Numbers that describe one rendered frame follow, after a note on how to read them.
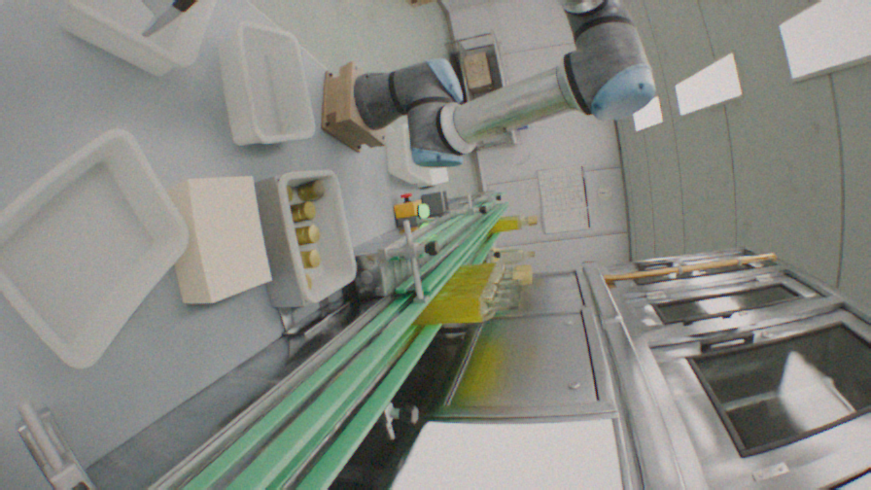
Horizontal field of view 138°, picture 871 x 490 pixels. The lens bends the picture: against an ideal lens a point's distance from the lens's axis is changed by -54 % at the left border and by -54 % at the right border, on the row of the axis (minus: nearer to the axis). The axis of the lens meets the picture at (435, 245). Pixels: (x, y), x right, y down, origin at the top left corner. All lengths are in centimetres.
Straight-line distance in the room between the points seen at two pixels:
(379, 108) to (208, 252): 54
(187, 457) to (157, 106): 46
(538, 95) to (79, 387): 78
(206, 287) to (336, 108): 54
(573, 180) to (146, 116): 644
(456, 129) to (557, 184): 592
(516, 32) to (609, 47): 651
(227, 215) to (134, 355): 23
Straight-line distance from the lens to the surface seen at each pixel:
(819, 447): 70
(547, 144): 662
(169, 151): 57
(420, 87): 82
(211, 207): 50
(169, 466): 43
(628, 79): 58
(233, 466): 42
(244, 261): 53
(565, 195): 664
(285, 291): 63
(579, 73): 60
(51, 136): 51
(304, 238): 67
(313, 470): 48
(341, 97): 88
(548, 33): 708
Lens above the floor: 123
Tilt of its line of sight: 19 degrees down
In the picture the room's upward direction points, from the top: 83 degrees clockwise
